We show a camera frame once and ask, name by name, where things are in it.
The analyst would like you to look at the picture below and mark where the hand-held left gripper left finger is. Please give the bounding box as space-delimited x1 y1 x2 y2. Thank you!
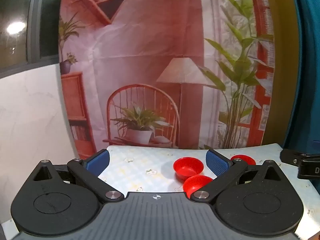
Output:
31 149 125 203

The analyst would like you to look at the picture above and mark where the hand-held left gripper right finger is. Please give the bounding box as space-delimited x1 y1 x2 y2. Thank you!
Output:
190 149 285 203

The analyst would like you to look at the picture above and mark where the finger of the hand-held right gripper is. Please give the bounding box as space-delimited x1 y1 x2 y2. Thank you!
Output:
280 149 320 166
297 160 320 180

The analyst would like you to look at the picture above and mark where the red plastic bowl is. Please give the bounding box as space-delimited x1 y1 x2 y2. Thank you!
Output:
230 154 257 166
173 157 204 180
183 175 214 197

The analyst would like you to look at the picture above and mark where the floral checked tablecloth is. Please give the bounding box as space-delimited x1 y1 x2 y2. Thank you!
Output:
0 144 320 240

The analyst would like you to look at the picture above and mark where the teal curtain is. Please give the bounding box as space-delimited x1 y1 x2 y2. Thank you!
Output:
282 0 320 155

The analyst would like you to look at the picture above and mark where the printed room scene backdrop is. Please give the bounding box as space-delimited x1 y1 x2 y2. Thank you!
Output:
58 0 275 159

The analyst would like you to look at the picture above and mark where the dark window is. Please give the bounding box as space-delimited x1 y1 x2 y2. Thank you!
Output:
0 0 66 80

